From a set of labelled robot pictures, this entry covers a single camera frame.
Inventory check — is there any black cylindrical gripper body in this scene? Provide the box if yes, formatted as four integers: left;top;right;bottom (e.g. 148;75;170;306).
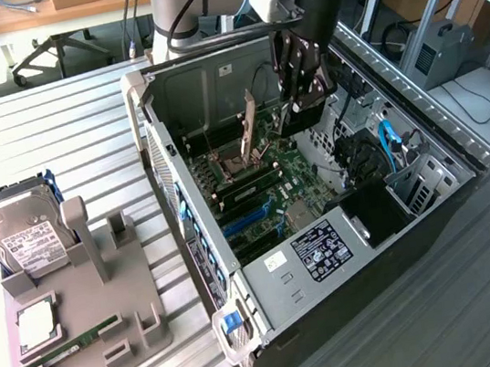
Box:
290;0;357;55

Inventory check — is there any graphics card with black fan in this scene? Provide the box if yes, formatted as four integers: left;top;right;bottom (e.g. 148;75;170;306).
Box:
229;77;334;167

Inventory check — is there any green motherboard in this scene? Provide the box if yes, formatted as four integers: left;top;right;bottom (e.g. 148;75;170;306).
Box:
179;103;358;274

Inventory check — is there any thin metal locking lever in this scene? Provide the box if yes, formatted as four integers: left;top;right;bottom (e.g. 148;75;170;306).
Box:
200;116;219;161

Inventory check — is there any CPU socket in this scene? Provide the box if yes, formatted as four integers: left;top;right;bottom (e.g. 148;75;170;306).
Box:
214;143;253;186

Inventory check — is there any grey vented box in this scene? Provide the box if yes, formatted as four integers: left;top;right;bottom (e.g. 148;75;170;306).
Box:
405;14;483;93

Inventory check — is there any black labelled RAM stick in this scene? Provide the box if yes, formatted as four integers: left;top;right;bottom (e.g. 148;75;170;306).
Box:
216;175;287;211

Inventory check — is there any silver chipset heatsink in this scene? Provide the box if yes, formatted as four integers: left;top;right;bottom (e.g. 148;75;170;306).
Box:
284;198;319;229

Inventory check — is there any long black expansion slot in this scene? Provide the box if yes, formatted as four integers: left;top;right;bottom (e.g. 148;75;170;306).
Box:
215;190;279;226

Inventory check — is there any silver disk bay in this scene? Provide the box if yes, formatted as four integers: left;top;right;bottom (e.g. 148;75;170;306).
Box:
382;151;462;222

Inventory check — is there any blue expansion slot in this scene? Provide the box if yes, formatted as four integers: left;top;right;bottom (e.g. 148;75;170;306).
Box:
219;202;276;238

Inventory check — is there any short black expansion slot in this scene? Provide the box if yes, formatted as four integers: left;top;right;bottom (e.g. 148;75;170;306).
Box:
228;226;282;256

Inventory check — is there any blue card retainer strip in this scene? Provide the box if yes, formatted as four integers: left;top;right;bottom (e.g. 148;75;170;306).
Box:
172;176;233;297

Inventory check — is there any grey power supply with label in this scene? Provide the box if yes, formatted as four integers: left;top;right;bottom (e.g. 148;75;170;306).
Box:
231;202;384;337

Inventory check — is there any black office chair base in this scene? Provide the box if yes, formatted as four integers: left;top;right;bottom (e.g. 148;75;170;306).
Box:
5;26;117;89

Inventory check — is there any open grey PC case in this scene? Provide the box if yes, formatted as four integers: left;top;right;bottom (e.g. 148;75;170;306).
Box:
112;0;490;367

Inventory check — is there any blue case latch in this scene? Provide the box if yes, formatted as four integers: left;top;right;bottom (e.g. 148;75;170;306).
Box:
221;311;243;334

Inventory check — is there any grey parts rack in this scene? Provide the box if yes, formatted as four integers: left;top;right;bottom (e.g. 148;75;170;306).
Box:
0;183;179;367

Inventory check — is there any silver hard disk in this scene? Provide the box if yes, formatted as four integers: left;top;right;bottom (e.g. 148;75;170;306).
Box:
0;181;75;284

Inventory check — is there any green RAM stick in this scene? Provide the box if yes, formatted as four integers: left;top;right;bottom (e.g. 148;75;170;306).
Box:
9;313;128;367

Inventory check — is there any silver CPU chip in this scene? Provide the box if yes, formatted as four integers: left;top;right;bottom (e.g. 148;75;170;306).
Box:
12;298;64;354

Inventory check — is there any black looped wire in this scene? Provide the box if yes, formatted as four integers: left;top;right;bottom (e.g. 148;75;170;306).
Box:
248;61;283;110

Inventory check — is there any black cable coil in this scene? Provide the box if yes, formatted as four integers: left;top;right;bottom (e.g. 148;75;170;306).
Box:
379;17;422;58

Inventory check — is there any robot wrist cable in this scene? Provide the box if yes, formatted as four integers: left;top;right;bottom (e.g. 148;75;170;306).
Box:
160;0;303;58

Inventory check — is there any black wire bundle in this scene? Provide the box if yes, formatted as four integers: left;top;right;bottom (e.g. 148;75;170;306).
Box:
331;126;389;190

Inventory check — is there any blue flat wire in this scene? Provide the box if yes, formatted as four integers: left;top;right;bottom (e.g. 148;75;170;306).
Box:
376;116;411;177

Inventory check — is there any blue network cable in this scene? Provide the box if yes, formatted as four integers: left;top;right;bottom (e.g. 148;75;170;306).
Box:
0;0;47;19

